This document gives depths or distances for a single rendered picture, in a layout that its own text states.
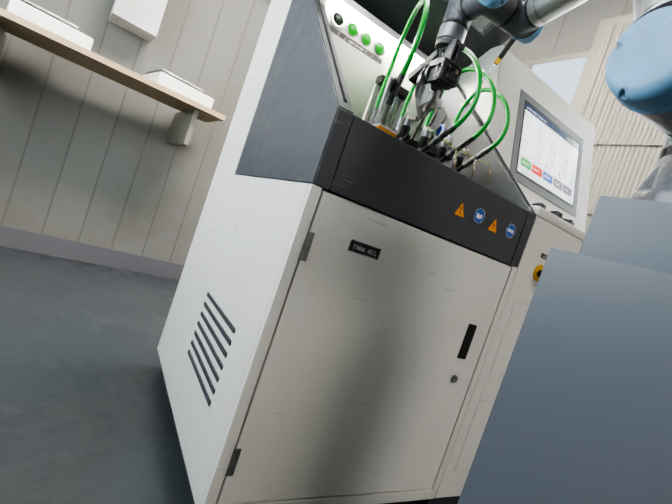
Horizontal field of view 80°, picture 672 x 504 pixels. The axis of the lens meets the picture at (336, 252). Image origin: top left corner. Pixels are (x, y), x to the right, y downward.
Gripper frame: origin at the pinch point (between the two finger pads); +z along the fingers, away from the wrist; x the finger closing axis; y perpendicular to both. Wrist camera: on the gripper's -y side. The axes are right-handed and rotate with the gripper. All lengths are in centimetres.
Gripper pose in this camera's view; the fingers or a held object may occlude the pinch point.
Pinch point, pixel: (419, 114)
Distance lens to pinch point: 122.6
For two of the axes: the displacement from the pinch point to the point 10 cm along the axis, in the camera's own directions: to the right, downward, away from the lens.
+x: 8.1, 2.6, 5.2
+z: -3.2, 9.5, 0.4
